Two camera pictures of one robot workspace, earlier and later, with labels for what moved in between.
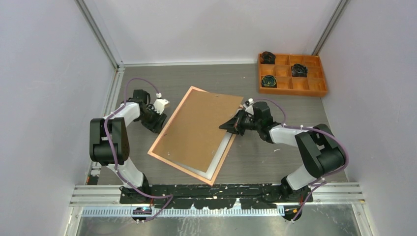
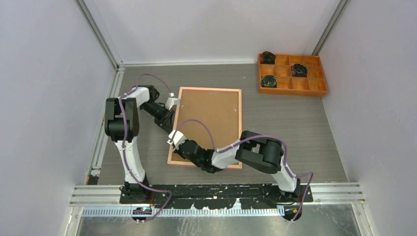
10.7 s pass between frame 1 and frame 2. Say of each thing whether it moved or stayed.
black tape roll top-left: stayed
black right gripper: moved
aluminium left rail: stayed
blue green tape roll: stayed
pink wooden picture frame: moved
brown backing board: stayed
